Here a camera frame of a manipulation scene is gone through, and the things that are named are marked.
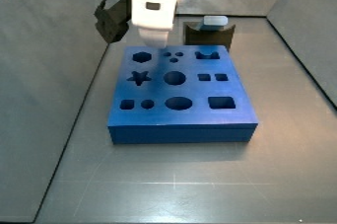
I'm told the light blue square-circle object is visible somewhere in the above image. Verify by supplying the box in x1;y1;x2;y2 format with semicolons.
198;16;228;31

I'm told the blue shape-sorter fixture block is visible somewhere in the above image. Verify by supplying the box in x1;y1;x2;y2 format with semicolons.
108;45;259;144

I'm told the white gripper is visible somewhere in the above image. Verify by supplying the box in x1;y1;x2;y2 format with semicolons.
132;0;178;48

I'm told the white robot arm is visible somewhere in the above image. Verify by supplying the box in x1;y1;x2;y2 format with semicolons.
132;0;179;48

